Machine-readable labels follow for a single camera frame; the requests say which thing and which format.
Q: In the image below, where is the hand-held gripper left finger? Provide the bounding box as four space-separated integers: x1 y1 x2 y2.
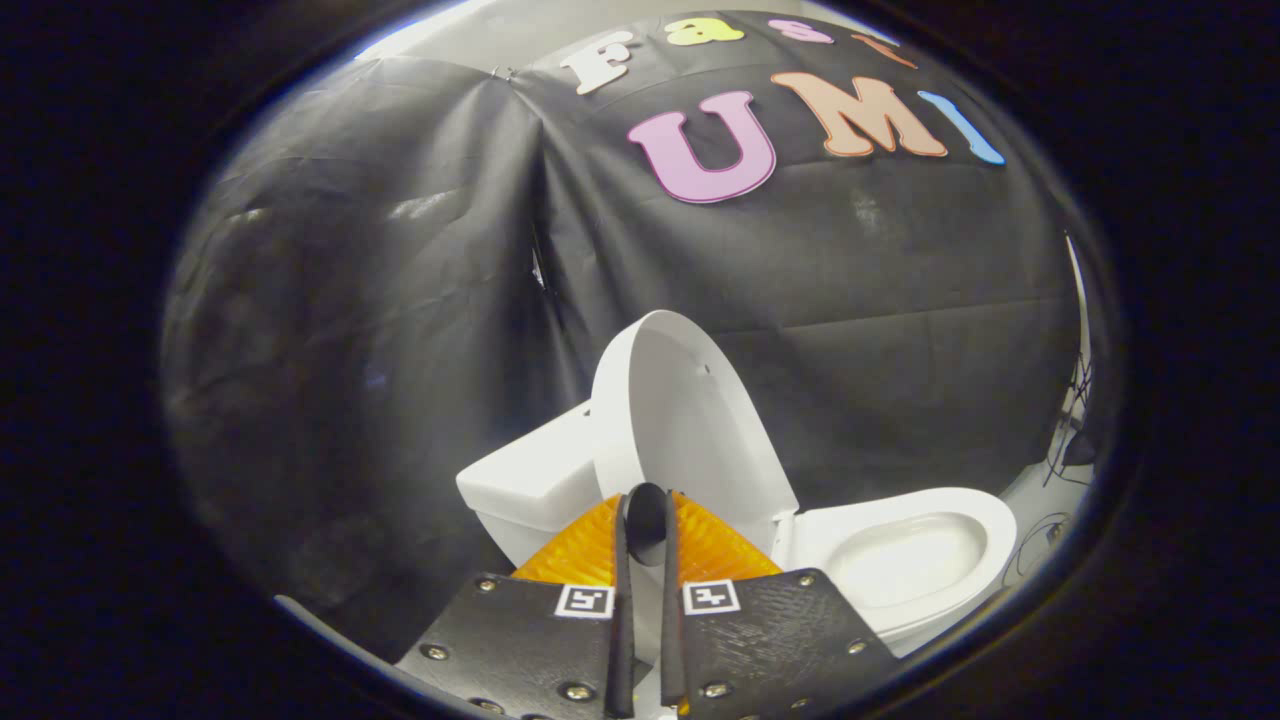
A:
393 492 639 720

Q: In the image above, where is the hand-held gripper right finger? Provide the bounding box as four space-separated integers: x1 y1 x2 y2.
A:
660 488 903 719

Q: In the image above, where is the white toilet lid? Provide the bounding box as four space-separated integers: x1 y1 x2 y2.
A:
590 309 801 563

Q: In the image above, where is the white toilet tank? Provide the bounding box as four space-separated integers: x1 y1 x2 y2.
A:
456 400 607 569

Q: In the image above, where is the white toilet seat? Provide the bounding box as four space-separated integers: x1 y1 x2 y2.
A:
775 487 1019 629

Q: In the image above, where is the black backdrop cloth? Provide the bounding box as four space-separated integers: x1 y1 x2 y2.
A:
160 10 1089 663

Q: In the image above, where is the black tripod stand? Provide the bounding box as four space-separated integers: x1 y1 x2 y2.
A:
1043 350 1098 488

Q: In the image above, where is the black cable loop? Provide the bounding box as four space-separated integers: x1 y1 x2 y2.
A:
1000 510 1073 589

